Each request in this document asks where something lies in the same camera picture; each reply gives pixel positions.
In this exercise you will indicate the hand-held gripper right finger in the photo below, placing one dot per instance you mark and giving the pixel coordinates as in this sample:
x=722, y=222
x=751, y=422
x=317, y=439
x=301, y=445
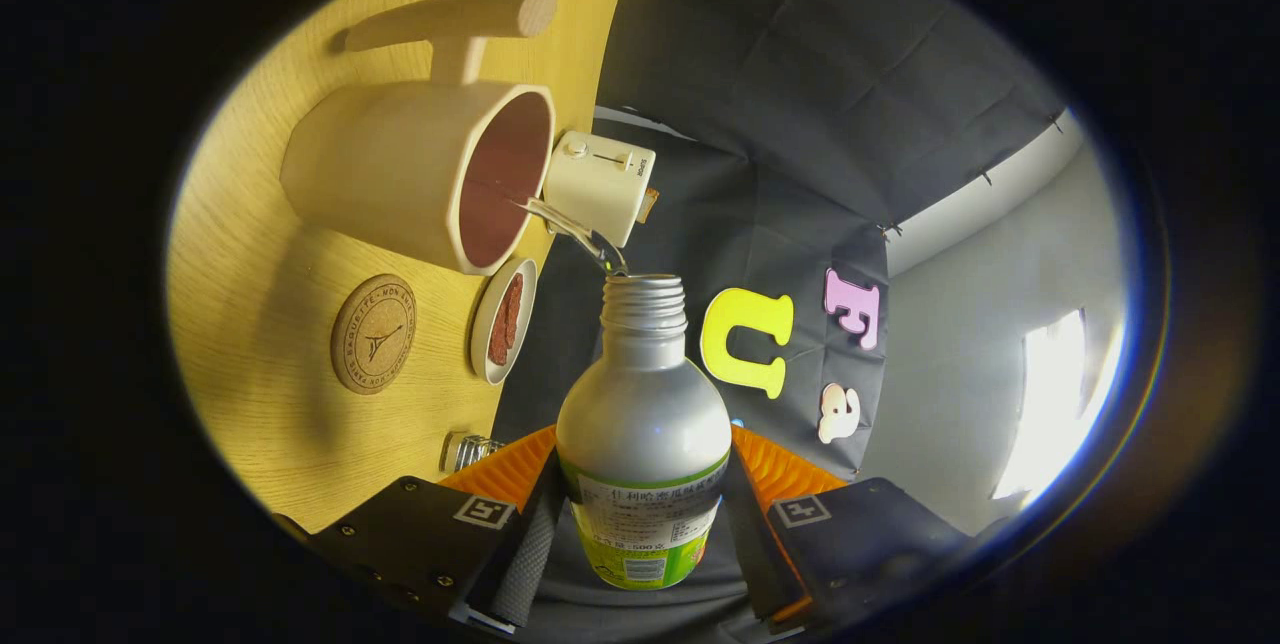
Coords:
x=755, y=549

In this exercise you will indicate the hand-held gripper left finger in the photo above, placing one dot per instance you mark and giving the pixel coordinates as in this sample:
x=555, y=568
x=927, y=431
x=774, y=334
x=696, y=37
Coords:
x=525, y=564

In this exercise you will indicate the silver bottle with green label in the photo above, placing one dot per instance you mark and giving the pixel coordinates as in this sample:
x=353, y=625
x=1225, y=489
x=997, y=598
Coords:
x=640, y=414

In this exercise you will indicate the round cork coaster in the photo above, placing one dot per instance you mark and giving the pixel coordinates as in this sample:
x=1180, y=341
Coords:
x=373, y=334

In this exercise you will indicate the clear juice stream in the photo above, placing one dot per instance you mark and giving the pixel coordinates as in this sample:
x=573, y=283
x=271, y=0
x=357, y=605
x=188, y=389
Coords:
x=590, y=242

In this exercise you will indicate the red meat slice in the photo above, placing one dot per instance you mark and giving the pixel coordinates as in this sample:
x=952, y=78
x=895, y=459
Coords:
x=497, y=339
x=513, y=309

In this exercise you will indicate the white oval plate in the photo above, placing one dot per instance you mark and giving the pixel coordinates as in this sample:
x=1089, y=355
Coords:
x=480, y=324

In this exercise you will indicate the ceiling light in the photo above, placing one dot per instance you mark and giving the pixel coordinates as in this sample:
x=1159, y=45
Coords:
x=1050, y=404

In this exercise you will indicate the toast slice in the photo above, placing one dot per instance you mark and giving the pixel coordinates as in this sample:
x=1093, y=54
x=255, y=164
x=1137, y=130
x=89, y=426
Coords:
x=650, y=204

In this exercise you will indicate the wooden table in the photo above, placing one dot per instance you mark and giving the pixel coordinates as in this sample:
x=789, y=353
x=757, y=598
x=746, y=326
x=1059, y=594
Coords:
x=260, y=304

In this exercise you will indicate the white toaster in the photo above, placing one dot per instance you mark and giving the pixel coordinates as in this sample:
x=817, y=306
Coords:
x=600, y=189

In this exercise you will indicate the black backdrop cloth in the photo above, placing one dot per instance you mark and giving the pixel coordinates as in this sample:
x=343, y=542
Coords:
x=800, y=74

